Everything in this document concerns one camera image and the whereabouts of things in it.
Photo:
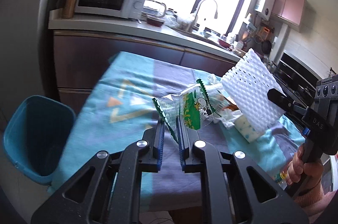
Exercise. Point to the silver refrigerator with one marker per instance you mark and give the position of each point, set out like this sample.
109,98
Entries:
22,27

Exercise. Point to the black gas stove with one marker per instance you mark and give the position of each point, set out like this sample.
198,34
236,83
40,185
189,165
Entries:
297,79

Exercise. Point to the white wall water heater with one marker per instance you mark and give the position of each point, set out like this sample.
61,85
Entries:
264,8

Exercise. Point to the dark red food container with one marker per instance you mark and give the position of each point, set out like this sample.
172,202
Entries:
155,21

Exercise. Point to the chrome kitchen faucet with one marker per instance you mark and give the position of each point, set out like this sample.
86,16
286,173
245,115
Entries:
205,11

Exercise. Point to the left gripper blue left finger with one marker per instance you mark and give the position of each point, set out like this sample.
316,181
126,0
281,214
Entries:
152,160

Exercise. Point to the blue plastic trash bin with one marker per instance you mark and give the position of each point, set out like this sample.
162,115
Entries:
35,137

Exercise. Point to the person's right hand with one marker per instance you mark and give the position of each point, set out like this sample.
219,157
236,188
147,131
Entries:
297,167

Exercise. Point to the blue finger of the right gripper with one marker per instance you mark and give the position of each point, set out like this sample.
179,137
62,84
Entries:
290,106

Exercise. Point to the red bowl on counter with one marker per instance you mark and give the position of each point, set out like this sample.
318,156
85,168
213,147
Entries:
224,43

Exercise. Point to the glass electric kettle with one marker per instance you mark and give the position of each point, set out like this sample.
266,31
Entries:
154,8

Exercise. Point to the pink wall cabinet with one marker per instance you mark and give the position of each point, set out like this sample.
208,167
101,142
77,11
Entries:
290,11

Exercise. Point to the green white snack wrapper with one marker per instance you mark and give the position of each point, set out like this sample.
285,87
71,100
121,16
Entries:
192,103

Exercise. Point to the dark brown kitchen cabinet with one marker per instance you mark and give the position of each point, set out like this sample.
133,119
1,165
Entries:
85,59

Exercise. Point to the pink sleeved right forearm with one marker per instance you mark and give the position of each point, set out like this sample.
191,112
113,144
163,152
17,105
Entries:
314,202

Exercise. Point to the black frying pan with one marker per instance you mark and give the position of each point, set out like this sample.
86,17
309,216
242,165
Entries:
266,47

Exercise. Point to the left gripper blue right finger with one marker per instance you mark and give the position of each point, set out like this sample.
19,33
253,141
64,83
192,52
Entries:
186,139

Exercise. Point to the white blue-dotted paper cup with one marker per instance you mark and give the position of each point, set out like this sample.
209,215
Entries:
246,129

